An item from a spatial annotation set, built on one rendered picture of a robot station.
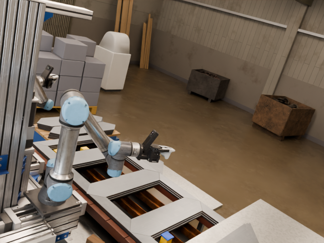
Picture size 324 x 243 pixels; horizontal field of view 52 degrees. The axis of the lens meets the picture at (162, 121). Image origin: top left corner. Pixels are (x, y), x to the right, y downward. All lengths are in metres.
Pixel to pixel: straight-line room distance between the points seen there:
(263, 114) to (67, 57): 4.72
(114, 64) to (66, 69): 2.10
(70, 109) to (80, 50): 4.18
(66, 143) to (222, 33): 8.97
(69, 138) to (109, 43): 6.10
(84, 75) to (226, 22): 5.57
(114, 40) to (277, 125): 4.08
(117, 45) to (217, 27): 3.85
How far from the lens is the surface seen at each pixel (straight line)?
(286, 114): 7.90
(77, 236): 2.31
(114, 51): 7.51
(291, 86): 9.26
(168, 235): 2.16
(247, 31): 9.92
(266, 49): 9.60
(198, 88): 9.45
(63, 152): 1.63
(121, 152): 1.70
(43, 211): 1.87
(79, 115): 1.53
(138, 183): 2.64
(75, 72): 5.73
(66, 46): 5.54
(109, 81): 7.63
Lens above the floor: 2.17
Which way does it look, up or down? 19 degrees down
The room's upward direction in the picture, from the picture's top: 16 degrees clockwise
